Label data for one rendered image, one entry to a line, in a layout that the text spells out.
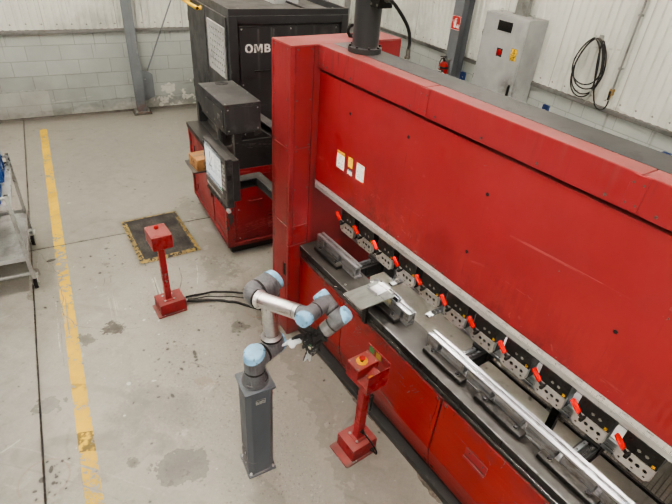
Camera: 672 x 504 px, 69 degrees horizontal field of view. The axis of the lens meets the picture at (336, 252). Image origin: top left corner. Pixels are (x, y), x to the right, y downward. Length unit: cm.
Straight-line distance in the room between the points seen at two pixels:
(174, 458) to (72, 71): 686
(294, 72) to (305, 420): 232
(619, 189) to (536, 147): 36
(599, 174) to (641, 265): 35
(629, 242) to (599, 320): 35
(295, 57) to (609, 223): 199
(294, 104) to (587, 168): 186
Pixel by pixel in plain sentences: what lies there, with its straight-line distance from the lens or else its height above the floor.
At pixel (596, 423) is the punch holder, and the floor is 126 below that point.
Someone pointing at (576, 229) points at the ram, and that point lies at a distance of 212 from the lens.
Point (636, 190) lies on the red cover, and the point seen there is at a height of 224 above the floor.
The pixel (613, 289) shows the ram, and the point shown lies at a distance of 211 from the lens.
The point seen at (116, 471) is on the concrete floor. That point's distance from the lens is 362.
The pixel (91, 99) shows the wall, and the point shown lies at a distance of 928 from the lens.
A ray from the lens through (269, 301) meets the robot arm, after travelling 233.
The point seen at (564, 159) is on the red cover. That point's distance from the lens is 206.
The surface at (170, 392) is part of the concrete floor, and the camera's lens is 392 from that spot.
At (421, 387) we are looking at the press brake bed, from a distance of 302.
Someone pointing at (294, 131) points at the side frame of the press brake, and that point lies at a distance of 329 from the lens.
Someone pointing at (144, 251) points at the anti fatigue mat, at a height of 2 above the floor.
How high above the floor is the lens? 293
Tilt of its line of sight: 34 degrees down
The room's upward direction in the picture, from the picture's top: 5 degrees clockwise
